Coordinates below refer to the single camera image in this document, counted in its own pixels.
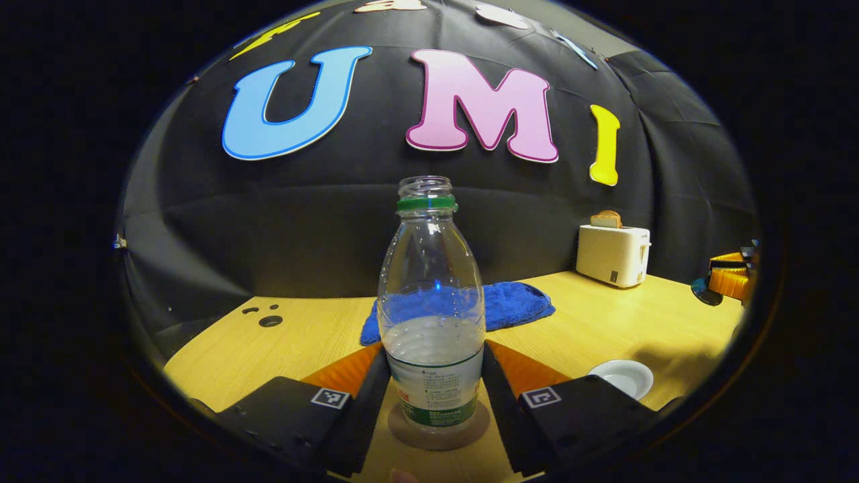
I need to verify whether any white teacup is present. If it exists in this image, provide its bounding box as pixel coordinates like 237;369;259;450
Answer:
587;360;655;402

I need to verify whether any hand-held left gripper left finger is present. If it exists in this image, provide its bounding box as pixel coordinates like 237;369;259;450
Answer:
191;342;392;478

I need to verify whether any clear plastic water bottle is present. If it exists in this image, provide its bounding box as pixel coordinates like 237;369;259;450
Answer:
377;176;487;430

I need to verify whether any blue folded towel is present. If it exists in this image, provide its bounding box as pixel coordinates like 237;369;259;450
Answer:
360;281;556;347

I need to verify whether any white toaster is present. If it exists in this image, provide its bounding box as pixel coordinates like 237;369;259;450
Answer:
576;224;652;289

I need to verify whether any brown round coaster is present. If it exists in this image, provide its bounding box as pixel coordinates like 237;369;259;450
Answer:
387;399;492;451

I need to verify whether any black backdrop cloth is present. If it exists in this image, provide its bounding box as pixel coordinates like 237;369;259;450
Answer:
121;0;759;350

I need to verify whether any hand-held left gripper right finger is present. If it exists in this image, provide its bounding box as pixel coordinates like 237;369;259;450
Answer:
481;340;662;476

